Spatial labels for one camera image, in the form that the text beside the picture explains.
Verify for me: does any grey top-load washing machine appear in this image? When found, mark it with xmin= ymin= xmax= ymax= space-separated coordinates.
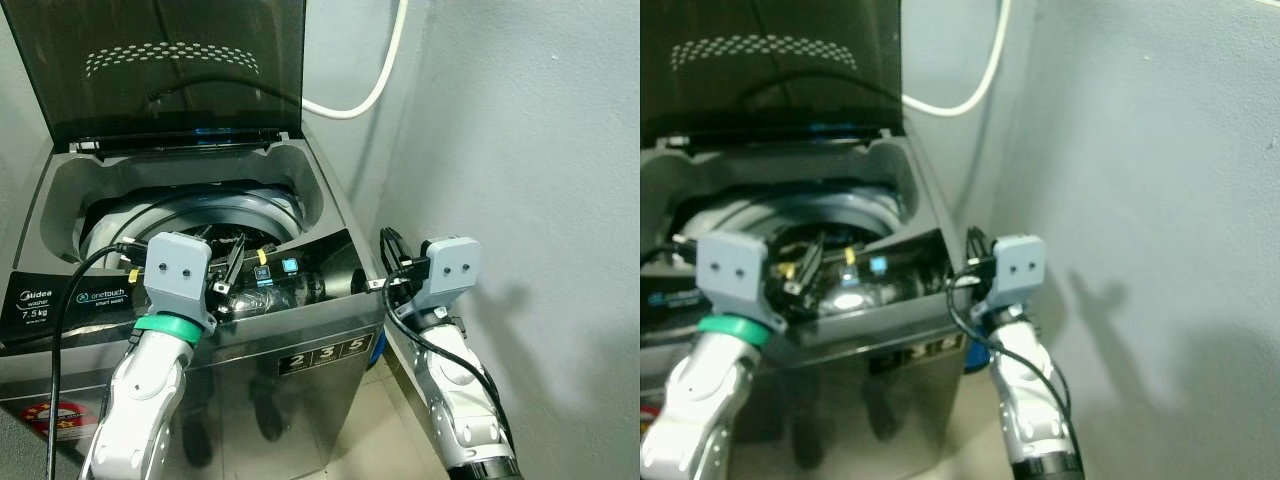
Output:
xmin=640 ymin=125 xmax=979 ymax=480
xmin=0 ymin=122 xmax=393 ymax=480

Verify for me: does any round washer drum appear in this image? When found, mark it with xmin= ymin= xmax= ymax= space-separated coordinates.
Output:
xmin=75 ymin=183 xmax=307 ymax=273
xmin=672 ymin=188 xmax=903 ymax=269

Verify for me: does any black number sticker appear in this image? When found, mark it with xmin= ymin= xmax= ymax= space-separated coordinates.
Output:
xmin=277 ymin=334 xmax=377 ymax=379

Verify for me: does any dark tinted washer lid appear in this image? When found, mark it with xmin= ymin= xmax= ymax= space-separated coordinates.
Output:
xmin=640 ymin=0 xmax=907 ymax=146
xmin=5 ymin=0 xmax=307 ymax=153

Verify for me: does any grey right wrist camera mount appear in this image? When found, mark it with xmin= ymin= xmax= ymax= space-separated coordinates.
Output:
xmin=413 ymin=236 xmax=482 ymax=317
xmin=985 ymin=235 xmax=1048 ymax=313

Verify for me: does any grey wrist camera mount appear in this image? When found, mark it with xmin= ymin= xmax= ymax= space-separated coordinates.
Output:
xmin=143 ymin=232 xmax=218 ymax=336
xmin=985 ymin=235 xmax=1048 ymax=313
xmin=413 ymin=236 xmax=482 ymax=317
xmin=695 ymin=232 xmax=788 ymax=336

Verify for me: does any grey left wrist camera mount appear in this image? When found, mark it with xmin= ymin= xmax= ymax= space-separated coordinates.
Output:
xmin=143 ymin=232 xmax=218 ymax=336
xmin=695 ymin=232 xmax=788 ymax=336

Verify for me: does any white hose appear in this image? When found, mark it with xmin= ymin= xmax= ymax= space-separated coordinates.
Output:
xmin=300 ymin=0 xmax=411 ymax=121
xmin=900 ymin=0 xmax=1013 ymax=117

